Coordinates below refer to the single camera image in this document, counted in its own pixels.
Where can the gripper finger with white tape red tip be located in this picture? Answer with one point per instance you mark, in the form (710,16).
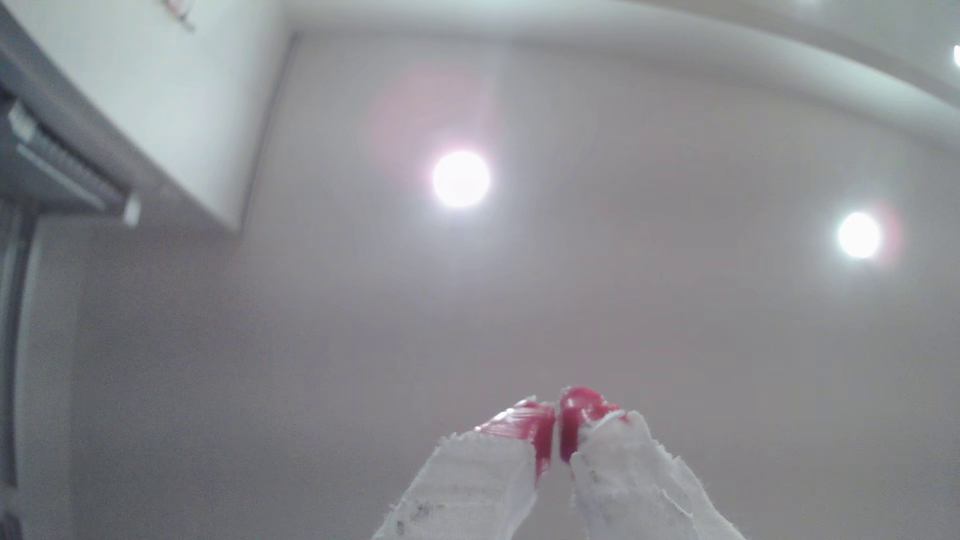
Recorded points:
(472,480)
(630,480)

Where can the round ceiling light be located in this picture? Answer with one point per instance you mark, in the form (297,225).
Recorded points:
(461,178)
(859,235)

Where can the white wall air conditioner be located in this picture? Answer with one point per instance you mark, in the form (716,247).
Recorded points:
(187,90)

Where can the grey wall air conditioner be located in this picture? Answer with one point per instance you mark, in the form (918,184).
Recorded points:
(45,165)

